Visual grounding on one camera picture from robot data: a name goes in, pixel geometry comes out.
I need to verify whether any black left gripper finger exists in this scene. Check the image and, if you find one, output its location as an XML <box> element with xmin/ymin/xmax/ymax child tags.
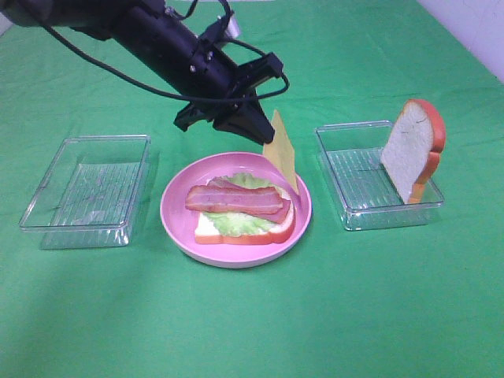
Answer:
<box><xmin>213</xmin><ymin>100</ymin><xmax>275</xmax><ymax>144</ymax></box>

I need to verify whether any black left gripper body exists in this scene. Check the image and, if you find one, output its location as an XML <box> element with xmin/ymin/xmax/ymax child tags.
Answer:
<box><xmin>173</xmin><ymin>35</ymin><xmax>283</xmax><ymax>130</ymax></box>

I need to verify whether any yellow cheese slice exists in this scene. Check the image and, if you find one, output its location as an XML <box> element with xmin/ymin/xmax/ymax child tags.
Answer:
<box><xmin>262</xmin><ymin>109</ymin><xmax>299</xmax><ymax>195</ymax></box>

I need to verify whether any green lettuce leaf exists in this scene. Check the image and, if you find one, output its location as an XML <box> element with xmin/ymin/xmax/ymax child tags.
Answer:
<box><xmin>199</xmin><ymin>172</ymin><xmax>282</xmax><ymax>237</ymax></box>

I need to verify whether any toast slice with red crust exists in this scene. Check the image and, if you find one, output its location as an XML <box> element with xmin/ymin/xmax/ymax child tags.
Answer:
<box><xmin>194</xmin><ymin>188</ymin><xmax>295</xmax><ymax>245</ymax></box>

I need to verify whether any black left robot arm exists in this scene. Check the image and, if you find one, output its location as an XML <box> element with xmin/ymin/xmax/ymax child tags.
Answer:
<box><xmin>1</xmin><ymin>1</ymin><xmax>287</xmax><ymax>144</ymax></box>

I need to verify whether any clear right plastic tray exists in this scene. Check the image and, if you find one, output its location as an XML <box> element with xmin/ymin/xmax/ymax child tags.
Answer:
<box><xmin>314</xmin><ymin>120</ymin><xmax>444</xmax><ymax>231</ymax></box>

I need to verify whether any clear plastic tray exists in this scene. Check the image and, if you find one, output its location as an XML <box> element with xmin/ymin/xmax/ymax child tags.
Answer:
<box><xmin>19</xmin><ymin>135</ymin><xmax>150</xmax><ymax>249</ymax></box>
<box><xmin>314</xmin><ymin>120</ymin><xmax>444</xmax><ymax>231</ymax></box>

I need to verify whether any pink round plate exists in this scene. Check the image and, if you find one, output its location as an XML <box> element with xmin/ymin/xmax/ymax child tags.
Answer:
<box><xmin>160</xmin><ymin>152</ymin><xmax>312</xmax><ymax>269</ymax></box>

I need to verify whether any clear left plastic tray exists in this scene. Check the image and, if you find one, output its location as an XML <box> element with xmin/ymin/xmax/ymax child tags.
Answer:
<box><xmin>19</xmin><ymin>135</ymin><xmax>150</xmax><ymax>249</ymax></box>

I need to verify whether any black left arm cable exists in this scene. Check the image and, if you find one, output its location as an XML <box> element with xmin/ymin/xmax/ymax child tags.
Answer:
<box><xmin>39</xmin><ymin>0</ymin><xmax>291</xmax><ymax>104</ymax></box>

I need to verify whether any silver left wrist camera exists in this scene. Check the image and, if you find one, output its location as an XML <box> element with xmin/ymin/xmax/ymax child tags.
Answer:
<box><xmin>219</xmin><ymin>14</ymin><xmax>241</xmax><ymax>39</ymax></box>

